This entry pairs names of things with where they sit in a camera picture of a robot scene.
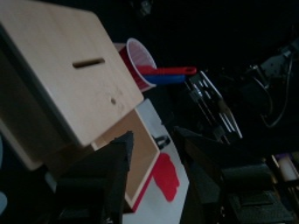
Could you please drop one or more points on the blue plastic scoop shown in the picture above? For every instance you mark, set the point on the blue plastic scoop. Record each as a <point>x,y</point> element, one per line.
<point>166,79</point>

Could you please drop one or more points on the white cutting mat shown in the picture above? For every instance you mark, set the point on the white cutting mat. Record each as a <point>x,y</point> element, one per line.
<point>163,210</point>

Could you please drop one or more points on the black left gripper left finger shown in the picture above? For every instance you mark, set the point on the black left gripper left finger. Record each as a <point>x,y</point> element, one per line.
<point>98,180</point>

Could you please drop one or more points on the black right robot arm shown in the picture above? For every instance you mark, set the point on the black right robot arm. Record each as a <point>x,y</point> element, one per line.
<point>278,62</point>

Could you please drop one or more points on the small black cutter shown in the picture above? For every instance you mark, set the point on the small black cutter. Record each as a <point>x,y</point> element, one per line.
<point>163,142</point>

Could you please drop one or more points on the wooden drawer with red edge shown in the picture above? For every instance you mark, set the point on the wooden drawer with red edge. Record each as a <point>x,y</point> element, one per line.
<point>142,151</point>

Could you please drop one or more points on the light wooden drawer cabinet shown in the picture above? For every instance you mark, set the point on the light wooden drawer cabinet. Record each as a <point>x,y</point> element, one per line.
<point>70,81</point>

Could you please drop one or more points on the white cylindrical roll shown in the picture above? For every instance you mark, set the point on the white cylindrical roll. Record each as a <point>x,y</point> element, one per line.
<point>289,167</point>

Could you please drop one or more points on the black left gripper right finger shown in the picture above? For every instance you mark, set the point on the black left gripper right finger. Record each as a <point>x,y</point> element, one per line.
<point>218,186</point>

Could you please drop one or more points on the flat red dough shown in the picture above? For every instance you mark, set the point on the flat red dough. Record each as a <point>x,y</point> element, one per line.
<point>166,176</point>

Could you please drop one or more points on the red plastic cup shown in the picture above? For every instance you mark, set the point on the red plastic cup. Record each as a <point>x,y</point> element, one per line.
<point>136,62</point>

